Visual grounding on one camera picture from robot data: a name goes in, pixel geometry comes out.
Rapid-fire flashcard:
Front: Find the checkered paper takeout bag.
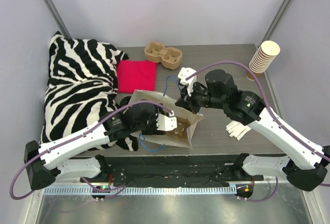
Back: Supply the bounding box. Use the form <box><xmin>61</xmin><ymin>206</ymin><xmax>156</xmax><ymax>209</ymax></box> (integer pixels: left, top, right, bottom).
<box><xmin>130</xmin><ymin>76</ymin><xmax>205</xmax><ymax>149</ymax></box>

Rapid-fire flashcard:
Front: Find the single cardboard cup carrier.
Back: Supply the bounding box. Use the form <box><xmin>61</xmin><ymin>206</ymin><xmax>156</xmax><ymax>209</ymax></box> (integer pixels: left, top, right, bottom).
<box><xmin>166</xmin><ymin>117</ymin><xmax>191</xmax><ymax>142</ymax></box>

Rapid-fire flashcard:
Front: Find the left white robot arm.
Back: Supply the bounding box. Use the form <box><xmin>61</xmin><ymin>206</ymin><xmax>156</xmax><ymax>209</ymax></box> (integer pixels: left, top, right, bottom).
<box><xmin>24</xmin><ymin>100</ymin><xmax>177</xmax><ymax>191</ymax></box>

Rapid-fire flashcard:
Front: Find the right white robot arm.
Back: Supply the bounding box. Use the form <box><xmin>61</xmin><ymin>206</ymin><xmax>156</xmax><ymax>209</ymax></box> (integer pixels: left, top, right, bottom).
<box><xmin>175</xmin><ymin>67</ymin><xmax>329</xmax><ymax>192</ymax></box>

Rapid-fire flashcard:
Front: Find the stack of black lids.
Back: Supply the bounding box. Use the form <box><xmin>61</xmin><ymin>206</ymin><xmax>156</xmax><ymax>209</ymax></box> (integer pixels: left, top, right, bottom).
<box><xmin>120</xmin><ymin>96</ymin><xmax>131</xmax><ymax>107</ymax></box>

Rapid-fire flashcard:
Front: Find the pink folded cloth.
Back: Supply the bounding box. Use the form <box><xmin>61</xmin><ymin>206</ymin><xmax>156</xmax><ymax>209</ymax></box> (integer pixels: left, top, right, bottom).
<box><xmin>117</xmin><ymin>60</ymin><xmax>157</xmax><ymax>94</ymax></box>

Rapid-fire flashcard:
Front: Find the white wrapped straws pile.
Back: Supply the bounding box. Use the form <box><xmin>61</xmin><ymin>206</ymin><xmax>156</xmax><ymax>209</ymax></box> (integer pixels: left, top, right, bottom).
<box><xmin>225</xmin><ymin>121</ymin><xmax>251</xmax><ymax>141</ymax></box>

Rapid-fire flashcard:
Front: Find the cardboard cup carrier tray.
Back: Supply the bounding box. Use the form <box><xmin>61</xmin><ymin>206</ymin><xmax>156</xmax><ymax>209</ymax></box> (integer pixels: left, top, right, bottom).
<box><xmin>144</xmin><ymin>41</ymin><xmax>183</xmax><ymax>70</ymax></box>

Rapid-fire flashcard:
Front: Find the zebra print pillow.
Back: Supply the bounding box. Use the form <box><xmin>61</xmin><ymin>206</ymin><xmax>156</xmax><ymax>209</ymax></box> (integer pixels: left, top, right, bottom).
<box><xmin>40</xmin><ymin>31</ymin><xmax>129</xmax><ymax>143</ymax></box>

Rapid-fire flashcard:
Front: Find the stack of paper cups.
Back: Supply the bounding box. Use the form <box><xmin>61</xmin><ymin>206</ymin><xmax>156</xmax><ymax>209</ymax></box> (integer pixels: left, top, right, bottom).
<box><xmin>249</xmin><ymin>40</ymin><xmax>281</xmax><ymax>77</ymax></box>

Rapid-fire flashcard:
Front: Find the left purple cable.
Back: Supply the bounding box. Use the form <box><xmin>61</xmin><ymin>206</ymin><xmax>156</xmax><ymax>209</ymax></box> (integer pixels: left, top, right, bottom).
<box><xmin>9</xmin><ymin>100</ymin><xmax>175</xmax><ymax>201</ymax></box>

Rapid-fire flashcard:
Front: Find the purple cable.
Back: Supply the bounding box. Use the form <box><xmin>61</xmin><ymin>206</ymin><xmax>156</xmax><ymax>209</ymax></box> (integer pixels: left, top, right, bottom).
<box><xmin>9</xmin><ymin>100</ymin><xmax>175</xmax><ymax>201</ymax></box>
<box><xmin>187</xmin><ymin>60</ymin><xmax>330</xmax><ymax>203</ymax></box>

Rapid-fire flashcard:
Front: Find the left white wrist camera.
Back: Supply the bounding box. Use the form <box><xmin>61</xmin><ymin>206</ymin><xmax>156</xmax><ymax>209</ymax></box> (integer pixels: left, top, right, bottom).
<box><xmin>156</xmin><ymin>114</ymin><xmax>177</xmax><ymax>132</ymax></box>

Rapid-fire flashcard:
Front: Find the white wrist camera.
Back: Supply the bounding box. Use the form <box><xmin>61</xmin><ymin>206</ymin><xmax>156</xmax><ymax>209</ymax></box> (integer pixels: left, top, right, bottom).
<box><xmin>177</xmin><ymin>67</ymin><xmax>196</xmax><ymax>96</ymax></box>
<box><xmin>156</xmin><ymin>114</ymin><xmax>177</xmax><ymax>132</ymax></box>

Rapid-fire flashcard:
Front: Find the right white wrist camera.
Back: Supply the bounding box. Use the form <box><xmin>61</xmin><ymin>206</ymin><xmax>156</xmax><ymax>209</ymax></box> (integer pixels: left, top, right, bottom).
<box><xmin>177</xmin><ymin>67</ymin><xmax>196</xmax><ymax>96</ymax></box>

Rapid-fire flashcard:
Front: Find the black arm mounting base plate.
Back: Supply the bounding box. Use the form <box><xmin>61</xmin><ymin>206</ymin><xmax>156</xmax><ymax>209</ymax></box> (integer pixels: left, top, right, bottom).
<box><xmin>88</xmin><ymin>155</ymin><xmax>264</xmax><ymax>188</ymax></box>

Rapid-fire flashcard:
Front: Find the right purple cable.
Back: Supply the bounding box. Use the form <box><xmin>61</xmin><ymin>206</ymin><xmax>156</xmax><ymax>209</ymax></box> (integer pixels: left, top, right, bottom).
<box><xmin>187</xmin><ymin>60</ymin><xmax>330</xmax><ymax>203</ymax></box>

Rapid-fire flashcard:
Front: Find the white slotted cable duct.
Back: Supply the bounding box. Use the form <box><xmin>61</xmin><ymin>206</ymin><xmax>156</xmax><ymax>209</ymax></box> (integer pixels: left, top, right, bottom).
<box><xmin>43</xmin><ymin>184</ymin><xmax>237</xmax><ymax>196</ymax></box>

